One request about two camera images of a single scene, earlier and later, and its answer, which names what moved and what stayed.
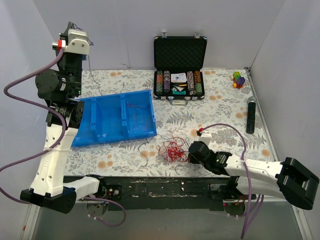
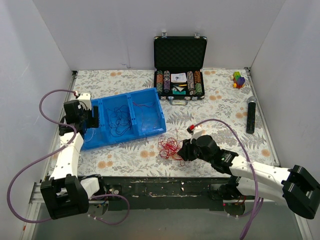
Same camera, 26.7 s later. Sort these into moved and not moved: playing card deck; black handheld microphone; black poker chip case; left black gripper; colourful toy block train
Moved: left black gripper
Not moved: black handheld microphone; black poker chip case; playing card deck; colourful toy block train
